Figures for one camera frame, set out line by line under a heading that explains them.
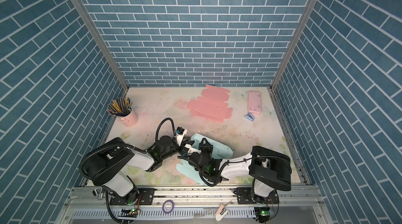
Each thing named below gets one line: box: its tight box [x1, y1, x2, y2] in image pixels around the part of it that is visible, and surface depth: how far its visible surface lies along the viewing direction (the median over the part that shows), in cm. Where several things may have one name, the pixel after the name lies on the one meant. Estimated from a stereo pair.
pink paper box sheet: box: [186, 84, 233, 123], surface depth 114 cm
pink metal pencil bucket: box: [119, 107, 139, 127], surface depth 96 cm
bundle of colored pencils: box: [107, 97, 133, 117], surface depth 95 cm
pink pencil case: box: [247, 90, 262, 115], surface depth 113 cm
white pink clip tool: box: [215, 203, 229, 222], surface depth 69 cm
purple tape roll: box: [162, 199, 175, 215], surface depth 72 cm
